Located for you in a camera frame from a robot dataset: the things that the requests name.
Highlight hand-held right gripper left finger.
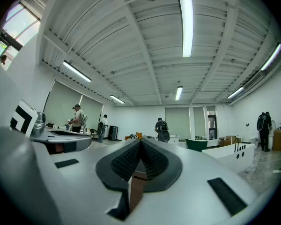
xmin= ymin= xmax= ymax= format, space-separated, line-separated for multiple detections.
xmin=32 ymin=139 xmax=141 ymax=225

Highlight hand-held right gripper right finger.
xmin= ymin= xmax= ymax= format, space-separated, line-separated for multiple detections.
xmin=130 ymin=138 xmax=259 ymax=225

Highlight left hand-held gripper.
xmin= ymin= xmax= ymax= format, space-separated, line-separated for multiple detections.
xmin=10 ymin=99 xmax=92 ymax=155

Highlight grey roller blinds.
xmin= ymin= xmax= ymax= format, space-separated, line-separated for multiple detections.
xmin=43 ymin=80 xmax=104 ymax=129

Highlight black cabinet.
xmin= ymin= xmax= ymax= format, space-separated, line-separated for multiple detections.
xmin=108 ymin=125 xmax=119 ymax=142

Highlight dark green tub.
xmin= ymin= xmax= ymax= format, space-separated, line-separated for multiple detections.
xmin=185 ymin=138 xmax=208 ymax=152

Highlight white bathtub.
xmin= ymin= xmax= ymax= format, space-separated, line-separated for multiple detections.
xmin=201 ymin=143 xmax=256 ymax=174

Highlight long ceiling tube light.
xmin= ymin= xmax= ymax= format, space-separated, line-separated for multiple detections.
xmin=227 ymin=86 xmax=245 ymax=99
xmin=62 ymin=60 xmax=92 ymax=83
xmin=260 ymin=43 xmax=281 ymax=71
xmin=177 ymin=0 xmax=194 ymax=58
xmin=110 ymin=95 xmax=126 ymax=105
xmin=175 ymin=86 xmax=184 ymax=101

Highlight cardboard boxes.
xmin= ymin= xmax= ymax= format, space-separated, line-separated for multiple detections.
xmin=218 ymin=135 xmax=242 ymax=148

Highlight black bathtub faucet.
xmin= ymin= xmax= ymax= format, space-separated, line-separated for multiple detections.
xmin=234 ymin=137 xmax=247 ymax=153

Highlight dark framed door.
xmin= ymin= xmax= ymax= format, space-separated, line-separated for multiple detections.
xmin=207 ymin=111 xmax=218 ymax=141

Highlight narrow grey roller blind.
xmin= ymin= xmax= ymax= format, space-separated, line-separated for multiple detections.
xmin=192 ymin=106 xmax=206 ymax=138

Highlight white toilet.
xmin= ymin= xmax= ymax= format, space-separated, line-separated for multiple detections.
xmin=249 ymin=135 xmax=259 ymax=149

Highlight wooden cabinet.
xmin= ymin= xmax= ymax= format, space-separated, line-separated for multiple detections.
xmin=272 ymin=127 xmax=281 ymax=151

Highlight large glass window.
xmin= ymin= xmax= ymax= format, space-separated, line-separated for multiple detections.
xmin=0 ymin=1 xmax=41 ymax=71

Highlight ceiling air conditioner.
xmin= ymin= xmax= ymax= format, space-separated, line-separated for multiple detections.
xmin=243 ymin=71 xmax=266 ymax=91

